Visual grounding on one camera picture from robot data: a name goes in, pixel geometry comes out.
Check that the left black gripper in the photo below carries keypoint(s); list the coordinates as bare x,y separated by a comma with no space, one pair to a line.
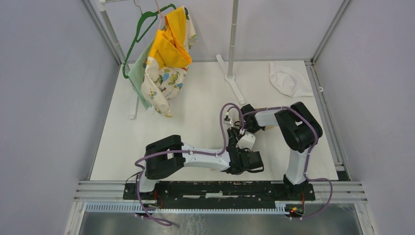
242,150

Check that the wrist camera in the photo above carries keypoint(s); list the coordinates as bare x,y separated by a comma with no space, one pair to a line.
227,119
246,142

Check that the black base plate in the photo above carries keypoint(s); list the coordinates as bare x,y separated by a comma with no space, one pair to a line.
220,195

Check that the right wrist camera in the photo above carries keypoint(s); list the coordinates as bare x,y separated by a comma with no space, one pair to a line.
227,119

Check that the white cloth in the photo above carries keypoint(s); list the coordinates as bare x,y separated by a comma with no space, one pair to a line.
289,81

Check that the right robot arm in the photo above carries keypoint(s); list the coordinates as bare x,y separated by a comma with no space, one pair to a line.
299,129

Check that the rack pole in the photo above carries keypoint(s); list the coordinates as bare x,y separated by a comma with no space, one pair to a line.
112,34
235,5

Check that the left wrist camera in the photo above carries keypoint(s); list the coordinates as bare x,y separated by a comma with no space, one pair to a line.
246,142

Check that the left rack pole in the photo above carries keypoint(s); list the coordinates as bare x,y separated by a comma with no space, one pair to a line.
112,34

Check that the light green printed cloth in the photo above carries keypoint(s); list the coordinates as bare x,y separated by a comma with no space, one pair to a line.
142,58

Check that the right rack pole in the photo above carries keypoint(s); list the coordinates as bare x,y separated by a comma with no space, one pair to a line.
235,5

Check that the yellow cloth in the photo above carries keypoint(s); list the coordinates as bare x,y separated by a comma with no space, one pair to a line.
171,45

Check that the beige oval tray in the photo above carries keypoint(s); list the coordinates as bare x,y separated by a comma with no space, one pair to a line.
269,127

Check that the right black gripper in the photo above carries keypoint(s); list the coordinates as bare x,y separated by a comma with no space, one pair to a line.
233,135

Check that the pink clothes hanger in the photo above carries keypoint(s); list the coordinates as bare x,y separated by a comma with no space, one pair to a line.
161,23

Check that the cream printed cloth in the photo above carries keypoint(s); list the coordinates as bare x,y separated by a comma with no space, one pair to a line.
162,85

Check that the right rack foot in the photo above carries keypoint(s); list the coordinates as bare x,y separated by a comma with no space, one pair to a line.
232,83

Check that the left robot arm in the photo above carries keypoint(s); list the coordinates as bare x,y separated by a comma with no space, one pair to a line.
167,156

